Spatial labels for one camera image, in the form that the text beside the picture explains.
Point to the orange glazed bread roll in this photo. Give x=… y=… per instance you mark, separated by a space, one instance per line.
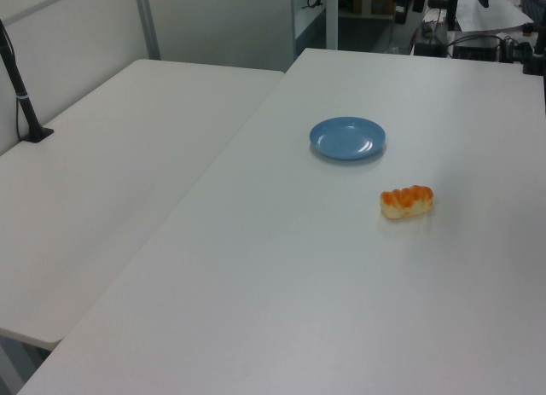
x=405 y=204

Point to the blue round plate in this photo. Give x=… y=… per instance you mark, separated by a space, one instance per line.
x=341 y=141

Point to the black jointed stand pole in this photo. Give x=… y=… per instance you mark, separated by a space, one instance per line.
x=452 y=7

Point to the large black electronics box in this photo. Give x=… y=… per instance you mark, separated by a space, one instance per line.
x=473 y=51

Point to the black device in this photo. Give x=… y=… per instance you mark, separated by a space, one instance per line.
x=535 y=2

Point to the white shelf frame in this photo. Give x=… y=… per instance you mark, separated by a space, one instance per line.
x=332 y=19

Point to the black table clamp mount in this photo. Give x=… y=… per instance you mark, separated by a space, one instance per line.
x=533 y=64

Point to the black camera stand pole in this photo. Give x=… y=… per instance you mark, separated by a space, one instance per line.
x=21 y=98

